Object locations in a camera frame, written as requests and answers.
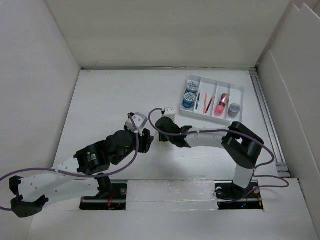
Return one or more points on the white compartment organizer tray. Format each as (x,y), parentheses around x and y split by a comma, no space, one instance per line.
(215,89)

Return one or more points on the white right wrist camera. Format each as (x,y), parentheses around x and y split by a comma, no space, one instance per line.
(169,112)

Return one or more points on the black gel pen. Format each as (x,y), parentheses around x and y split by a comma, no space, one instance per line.
(197,100)

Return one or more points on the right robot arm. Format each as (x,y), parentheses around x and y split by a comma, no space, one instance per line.
(243,146)

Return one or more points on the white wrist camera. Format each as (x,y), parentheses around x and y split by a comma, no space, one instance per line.
(136,122)
(169,112)

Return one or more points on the clear jar of paper clips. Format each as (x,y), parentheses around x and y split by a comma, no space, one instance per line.
(233,110)

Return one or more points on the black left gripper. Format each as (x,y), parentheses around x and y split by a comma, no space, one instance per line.
(144,141)

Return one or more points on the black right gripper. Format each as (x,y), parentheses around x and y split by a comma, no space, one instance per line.
(162,137)

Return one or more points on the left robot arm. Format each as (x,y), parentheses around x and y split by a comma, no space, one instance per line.
(83,174)

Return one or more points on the cream highlighter pen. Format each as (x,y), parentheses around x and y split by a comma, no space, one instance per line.
(160,144)

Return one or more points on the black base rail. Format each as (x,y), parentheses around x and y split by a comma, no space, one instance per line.
(176,196)

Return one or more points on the orange highlighter pen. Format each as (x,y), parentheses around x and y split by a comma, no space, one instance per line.
(205,103)

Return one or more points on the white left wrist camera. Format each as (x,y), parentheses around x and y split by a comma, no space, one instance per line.
(136,122)

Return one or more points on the clear marker tube pink cap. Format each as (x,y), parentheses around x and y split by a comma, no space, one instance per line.
(222,104)

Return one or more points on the aluminium side rail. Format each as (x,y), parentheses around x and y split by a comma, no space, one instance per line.
(280,161)

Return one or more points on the blue cleaning gel jar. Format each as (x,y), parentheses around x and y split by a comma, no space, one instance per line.
(192,86)
(189,99)

